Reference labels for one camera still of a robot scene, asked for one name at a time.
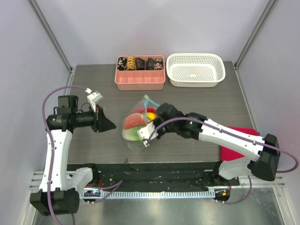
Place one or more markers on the clear zip top bag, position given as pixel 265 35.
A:
pixel 146 102

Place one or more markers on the black pink roll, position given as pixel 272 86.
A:
pixel 158 64

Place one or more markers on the toy watermelon slice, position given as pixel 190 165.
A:
pixel 134 120

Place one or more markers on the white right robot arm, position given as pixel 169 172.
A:
pixel 260 154

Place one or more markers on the black floral sushi roll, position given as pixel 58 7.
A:
pixel 122 64

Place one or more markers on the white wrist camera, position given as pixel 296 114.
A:
pixel 147 134
pixel 93 97

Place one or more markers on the red toy chili pepper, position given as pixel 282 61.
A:
pixel 147 110

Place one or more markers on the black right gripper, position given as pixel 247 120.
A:
pixel 158 122

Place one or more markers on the black blue roll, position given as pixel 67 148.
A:
pixel 150 64

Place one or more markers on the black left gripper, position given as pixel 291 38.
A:
pixel 101 123

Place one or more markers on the yellow toy mango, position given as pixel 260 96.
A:
pixel 151 116

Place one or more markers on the white perforated basket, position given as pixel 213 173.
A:
pixel 195 70

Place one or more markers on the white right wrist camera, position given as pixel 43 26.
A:
pixel 147 134

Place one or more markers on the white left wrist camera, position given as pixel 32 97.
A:
pixel 93 97

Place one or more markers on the pink divided tray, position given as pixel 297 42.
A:
pixel 131 80

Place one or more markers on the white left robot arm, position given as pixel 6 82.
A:
pixel 57 194

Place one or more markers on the white slotted cable duct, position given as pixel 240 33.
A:
pixel 89 195

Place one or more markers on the green toy lettuce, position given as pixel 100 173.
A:
pixel 132 134

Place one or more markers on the yellow striped roll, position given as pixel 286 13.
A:
pixel 131 63

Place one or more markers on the dark brown roll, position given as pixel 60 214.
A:
pixel 140 64

